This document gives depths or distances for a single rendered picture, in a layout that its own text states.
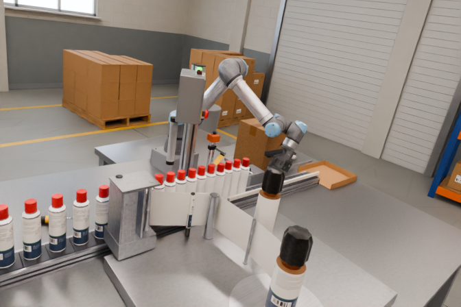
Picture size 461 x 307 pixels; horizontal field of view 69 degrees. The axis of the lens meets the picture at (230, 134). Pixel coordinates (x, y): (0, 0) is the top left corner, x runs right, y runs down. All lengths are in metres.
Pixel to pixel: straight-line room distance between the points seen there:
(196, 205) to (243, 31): 5.98
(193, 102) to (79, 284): 0.73
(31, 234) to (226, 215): 0.64
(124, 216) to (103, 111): 3.83
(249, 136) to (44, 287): 1.32
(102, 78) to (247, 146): 3.06
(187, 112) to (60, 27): 5.72
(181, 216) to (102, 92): 3.66
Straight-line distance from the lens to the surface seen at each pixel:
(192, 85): 1.31
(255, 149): 2.06
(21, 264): 1.31
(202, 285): 1.20
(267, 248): 1.19
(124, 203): 1.14
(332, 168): 2.47
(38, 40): 6.83
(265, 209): 1.37
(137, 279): 1.20
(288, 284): 1.05
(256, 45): 6.95
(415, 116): 5.67
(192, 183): 1.44
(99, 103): 4.90
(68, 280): 1.30
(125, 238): 1.22
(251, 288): 1.21
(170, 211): 1.33
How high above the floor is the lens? 1.70
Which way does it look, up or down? 19 degrees down
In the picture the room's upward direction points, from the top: 10 degrees clockwise
